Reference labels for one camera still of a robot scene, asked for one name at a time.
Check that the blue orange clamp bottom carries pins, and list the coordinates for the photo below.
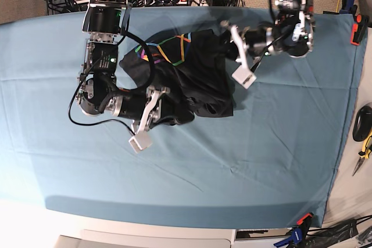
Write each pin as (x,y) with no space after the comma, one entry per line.
(298,234)

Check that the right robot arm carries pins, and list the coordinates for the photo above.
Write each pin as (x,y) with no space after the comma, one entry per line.
(107,23)

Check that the black T-shirt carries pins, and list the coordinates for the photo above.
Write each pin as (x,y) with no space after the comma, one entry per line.
(191,66)

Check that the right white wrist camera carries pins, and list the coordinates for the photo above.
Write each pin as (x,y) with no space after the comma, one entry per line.
(140,141)

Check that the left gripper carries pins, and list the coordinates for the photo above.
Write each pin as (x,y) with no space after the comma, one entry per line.
(236,43)

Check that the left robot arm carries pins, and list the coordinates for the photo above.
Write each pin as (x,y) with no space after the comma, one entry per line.
(289,30)

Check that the blue table cloth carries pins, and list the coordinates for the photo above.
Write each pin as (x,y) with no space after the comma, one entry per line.
(269,164)

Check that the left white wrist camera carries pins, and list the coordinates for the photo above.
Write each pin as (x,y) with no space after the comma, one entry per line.
(244,77)

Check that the orange black clamp upper right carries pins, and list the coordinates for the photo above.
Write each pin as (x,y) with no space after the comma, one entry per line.
(359,28)

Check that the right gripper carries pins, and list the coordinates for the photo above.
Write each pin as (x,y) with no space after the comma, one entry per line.
(145,108)

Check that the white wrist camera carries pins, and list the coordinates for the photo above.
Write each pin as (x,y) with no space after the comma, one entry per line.
(244,77)
(140,141)

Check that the yellow handled pliers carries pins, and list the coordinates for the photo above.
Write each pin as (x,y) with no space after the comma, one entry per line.
(364,154)

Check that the black computer mouse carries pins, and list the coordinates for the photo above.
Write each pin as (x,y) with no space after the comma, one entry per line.
(362,125)

